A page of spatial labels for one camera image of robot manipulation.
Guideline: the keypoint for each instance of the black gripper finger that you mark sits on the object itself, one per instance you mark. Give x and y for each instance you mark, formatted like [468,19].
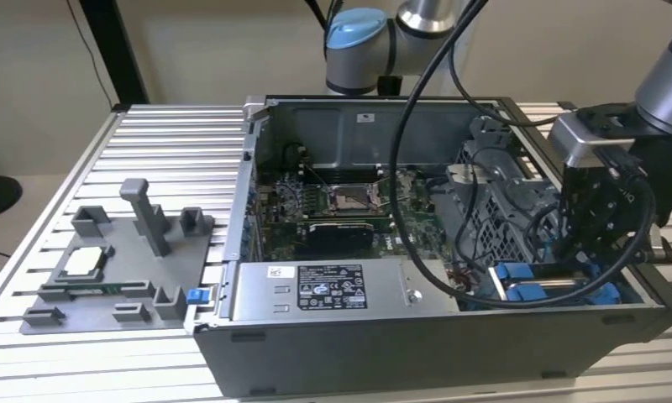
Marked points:
[570,226]
[614,228]

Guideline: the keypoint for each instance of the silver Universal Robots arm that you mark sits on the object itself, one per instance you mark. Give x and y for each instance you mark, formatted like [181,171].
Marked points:
[359,63]

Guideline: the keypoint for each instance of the blue disk carrier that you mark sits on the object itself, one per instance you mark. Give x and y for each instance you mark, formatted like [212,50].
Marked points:
[530,294]

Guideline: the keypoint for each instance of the black RAM slot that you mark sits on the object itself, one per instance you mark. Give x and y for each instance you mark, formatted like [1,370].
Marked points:
[347,216]
[342,171]

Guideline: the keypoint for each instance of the perforated metal drive cage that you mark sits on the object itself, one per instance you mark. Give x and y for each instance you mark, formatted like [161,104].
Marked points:
[499,172]

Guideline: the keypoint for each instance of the green motherboard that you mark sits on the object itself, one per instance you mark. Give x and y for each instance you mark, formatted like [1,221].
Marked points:
[415,235]

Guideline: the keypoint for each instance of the CPU socket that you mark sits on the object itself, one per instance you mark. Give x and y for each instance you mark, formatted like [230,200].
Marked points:
[350,199]

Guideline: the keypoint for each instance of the white case sticker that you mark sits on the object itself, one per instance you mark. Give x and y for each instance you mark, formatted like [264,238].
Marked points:
[364,117]

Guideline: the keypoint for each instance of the thin metal locking lever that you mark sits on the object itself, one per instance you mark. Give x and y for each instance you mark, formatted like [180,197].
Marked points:
[316,174]

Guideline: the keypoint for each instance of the dark grey PC case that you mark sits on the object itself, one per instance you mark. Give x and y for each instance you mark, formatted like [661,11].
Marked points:
[370,357]

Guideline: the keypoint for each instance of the silver power supply unit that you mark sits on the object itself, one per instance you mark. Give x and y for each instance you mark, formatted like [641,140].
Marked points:
[258,294]

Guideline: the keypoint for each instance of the blue case latch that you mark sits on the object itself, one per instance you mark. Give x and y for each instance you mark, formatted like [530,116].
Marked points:
[196,296]

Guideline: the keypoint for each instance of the grey parts rack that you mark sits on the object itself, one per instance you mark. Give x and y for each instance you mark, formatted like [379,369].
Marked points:
[123,252]

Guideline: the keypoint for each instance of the silver CPU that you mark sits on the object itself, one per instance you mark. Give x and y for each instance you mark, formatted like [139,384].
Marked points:
[85,261]

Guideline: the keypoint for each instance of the silver wrist camera block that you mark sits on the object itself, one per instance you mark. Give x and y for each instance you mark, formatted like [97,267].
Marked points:
[583,138]

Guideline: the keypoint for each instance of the black frame post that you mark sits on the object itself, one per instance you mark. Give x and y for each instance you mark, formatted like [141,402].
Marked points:
[115,54]

